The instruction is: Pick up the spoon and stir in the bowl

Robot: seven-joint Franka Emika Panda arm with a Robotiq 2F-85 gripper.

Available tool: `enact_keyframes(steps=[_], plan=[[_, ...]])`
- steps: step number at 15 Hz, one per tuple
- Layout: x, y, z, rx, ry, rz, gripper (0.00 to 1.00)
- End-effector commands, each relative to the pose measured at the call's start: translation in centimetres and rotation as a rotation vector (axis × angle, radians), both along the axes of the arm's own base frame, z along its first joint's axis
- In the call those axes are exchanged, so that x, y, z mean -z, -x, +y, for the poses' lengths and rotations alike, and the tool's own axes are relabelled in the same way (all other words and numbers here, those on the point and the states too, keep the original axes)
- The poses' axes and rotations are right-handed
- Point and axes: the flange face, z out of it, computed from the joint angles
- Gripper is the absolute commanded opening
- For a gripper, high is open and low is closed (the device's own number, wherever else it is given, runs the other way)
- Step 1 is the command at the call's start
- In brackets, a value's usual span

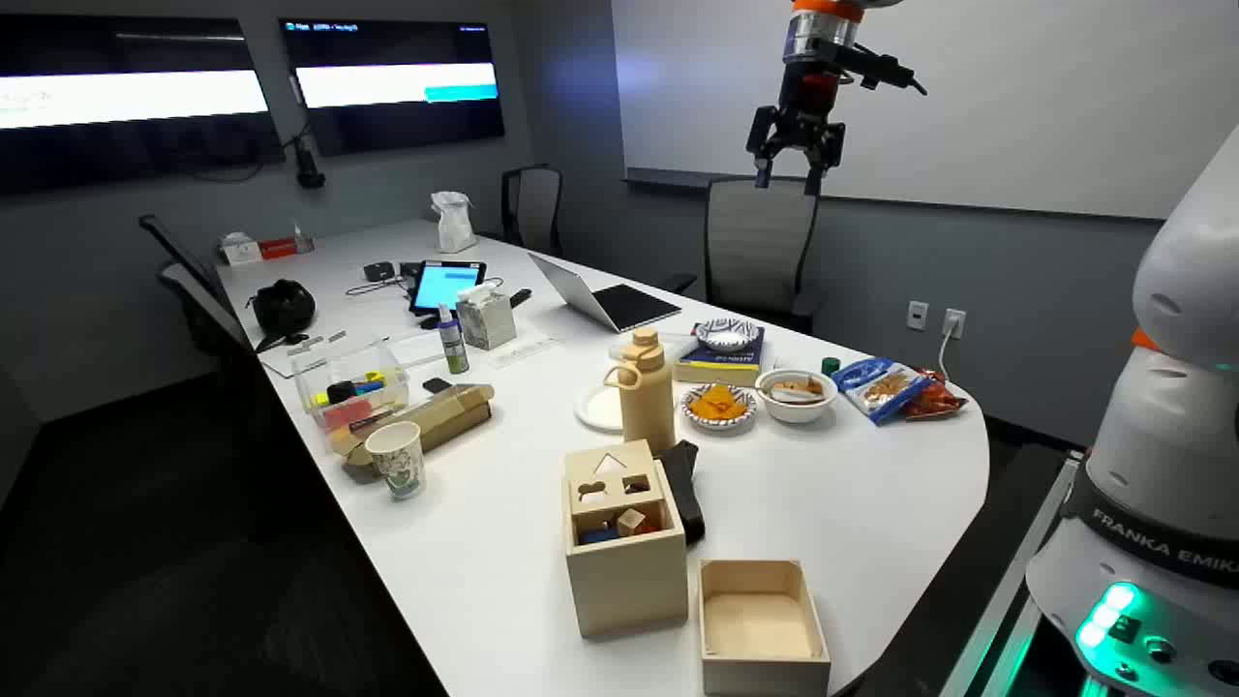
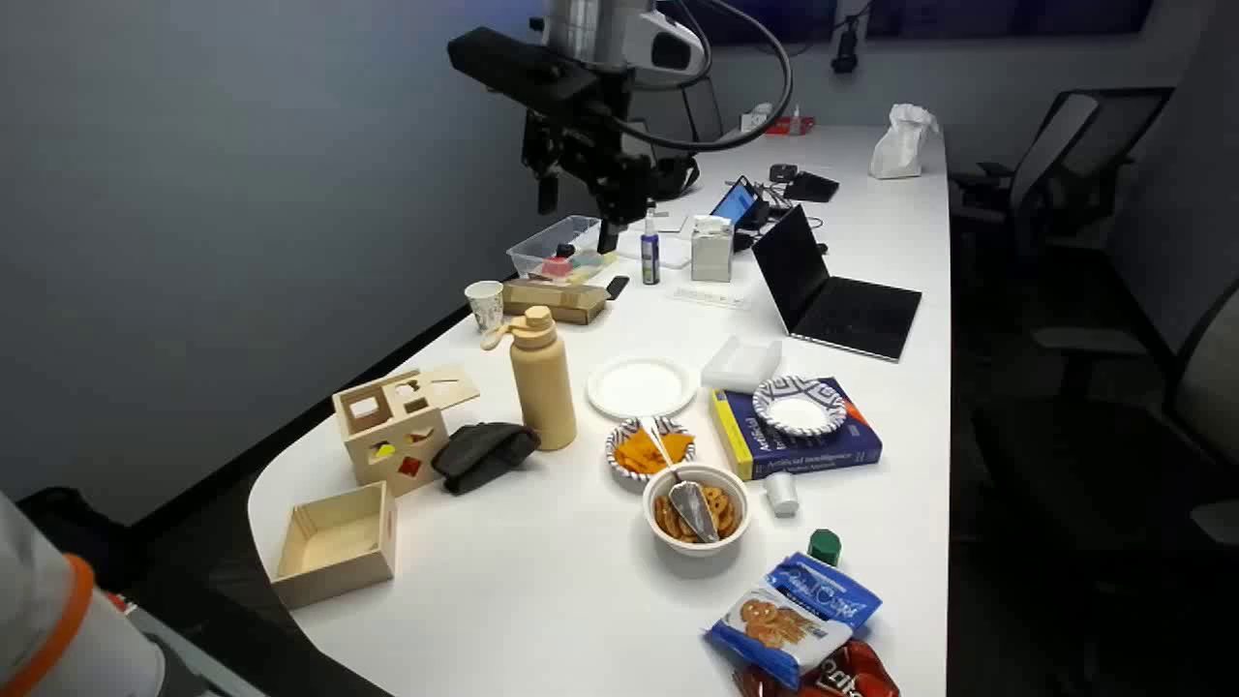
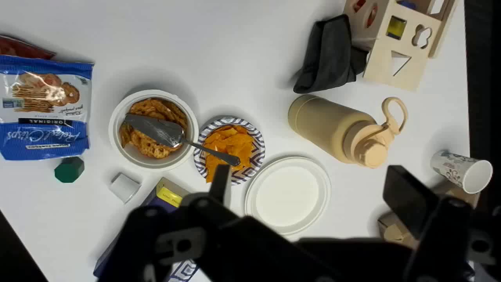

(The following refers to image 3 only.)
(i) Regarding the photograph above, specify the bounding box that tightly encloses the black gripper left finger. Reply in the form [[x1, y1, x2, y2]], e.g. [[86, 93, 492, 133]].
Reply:
[[97, 165, 246, 282]]

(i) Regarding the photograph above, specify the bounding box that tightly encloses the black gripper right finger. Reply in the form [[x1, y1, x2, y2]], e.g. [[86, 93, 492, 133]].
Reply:
[[384, 165, 501, 282]]

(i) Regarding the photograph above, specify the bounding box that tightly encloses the metal spoon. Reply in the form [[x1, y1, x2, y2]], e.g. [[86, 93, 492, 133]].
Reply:
[[124, 115, 240, 166]]

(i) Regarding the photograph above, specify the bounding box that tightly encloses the patterned paper bowl with chips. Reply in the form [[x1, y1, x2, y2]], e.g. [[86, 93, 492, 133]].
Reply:
[[198, 116, 266, 185]]

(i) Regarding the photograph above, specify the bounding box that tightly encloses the white bowl with pretzels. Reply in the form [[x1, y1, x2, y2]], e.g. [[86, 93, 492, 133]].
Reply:
[[108, 90, 199, 169]]

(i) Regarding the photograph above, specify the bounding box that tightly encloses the blue yellow box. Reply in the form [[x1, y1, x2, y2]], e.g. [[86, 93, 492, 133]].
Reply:
[[93, 177, 198, 282]]

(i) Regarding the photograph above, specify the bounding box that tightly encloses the patterned paper cup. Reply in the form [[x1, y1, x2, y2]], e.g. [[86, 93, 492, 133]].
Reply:
[[431, 149, 493, 194]]

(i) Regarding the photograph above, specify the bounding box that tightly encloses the brown cardboard box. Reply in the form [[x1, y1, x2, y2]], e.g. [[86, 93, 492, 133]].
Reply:
[[378, 180, 481, 249]]

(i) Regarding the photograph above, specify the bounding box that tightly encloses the white paper plate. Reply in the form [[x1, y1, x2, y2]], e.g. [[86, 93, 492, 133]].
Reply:
[[243, 155, 331, 237]]

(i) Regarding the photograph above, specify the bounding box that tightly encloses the white small block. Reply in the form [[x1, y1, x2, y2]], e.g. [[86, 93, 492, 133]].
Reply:
[[110, 173, 141, 204]]

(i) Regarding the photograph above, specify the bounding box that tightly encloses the beige water bottle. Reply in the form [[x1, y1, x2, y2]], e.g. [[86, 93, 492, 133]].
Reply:
[[288, 94, 409, 168]]

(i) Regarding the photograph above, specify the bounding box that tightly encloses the dark grey cloth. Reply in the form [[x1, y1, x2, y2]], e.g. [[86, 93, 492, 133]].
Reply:
[[293, 14, 368, 94]]

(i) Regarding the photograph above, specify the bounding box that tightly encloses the blue snack bag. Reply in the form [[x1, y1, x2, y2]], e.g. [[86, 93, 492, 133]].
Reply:
[[0, 57, 93, 162]]

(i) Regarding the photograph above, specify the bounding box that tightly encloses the wooden shape sorter box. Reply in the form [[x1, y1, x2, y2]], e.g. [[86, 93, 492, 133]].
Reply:
[[345, 0, 459, 91]]

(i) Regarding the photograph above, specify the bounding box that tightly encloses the red snack bag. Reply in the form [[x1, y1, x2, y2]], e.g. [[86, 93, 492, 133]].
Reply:
[[0, 35, 55, 60]]

